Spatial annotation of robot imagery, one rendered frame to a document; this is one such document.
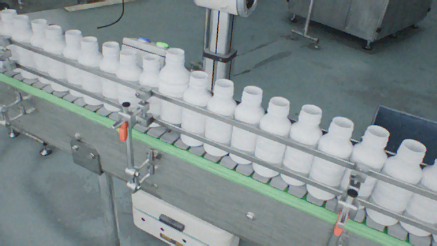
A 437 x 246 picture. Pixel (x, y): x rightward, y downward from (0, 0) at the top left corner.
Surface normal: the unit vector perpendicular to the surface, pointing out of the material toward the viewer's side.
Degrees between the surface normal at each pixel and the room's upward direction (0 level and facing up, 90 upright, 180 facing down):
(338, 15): 91
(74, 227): 0
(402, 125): 90
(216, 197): 90
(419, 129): 90
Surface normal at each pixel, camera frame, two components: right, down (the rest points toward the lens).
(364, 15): -0.68, 0.35
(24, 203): 0.08, -0.83
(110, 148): -0.47, 0.47
